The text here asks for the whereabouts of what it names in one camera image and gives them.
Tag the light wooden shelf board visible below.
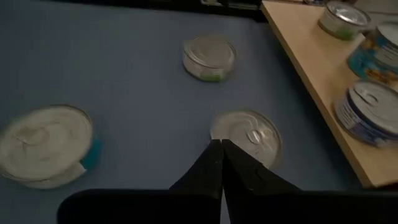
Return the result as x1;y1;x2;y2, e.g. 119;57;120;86
260;0;398;189

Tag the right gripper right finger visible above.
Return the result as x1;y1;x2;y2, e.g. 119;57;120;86
222;139;301;191

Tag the green white tuna can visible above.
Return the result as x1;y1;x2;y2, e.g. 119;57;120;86
317;0;372;41
182;34;237;83

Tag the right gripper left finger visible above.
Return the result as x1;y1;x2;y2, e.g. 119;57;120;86
169;139;224;191

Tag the teal yellowfin tuna can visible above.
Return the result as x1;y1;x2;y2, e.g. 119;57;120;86
346;22;398;85
0;104;103;190

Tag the blue table mat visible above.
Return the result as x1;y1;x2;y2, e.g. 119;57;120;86
0;0;374;224

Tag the blue label tuna can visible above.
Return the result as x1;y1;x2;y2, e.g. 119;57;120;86
334;80;398;147
210;108;283;170

